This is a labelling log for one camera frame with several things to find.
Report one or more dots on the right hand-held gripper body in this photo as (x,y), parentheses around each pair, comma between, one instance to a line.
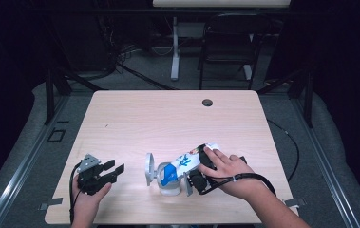
(201,183)

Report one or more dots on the white desk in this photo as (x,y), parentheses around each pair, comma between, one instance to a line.
(222,3)

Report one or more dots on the grey tape strip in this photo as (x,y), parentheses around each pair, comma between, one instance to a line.
(294,202)
(51,202)

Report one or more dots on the black metal stand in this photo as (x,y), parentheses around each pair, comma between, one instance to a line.
(308,104)
(49,101)

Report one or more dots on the aluminium floor rail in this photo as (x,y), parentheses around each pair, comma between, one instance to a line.
(19,171)
(326,171)

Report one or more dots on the person's left hand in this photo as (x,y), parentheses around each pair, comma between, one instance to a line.
(87,204)

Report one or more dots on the white and blue pouch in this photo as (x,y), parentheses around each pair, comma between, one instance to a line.
(184,161)

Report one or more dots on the black table grommet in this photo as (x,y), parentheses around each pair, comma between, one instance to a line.
(207,102)

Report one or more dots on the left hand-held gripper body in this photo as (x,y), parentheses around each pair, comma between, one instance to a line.
(92,180)

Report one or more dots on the clear jar with grey lid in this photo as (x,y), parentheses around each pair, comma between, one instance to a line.
(171,189)

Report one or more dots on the black folding chair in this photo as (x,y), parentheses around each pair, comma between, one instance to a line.
(231,47)

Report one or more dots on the person's right hand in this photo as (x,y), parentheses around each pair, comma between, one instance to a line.
(234,172)

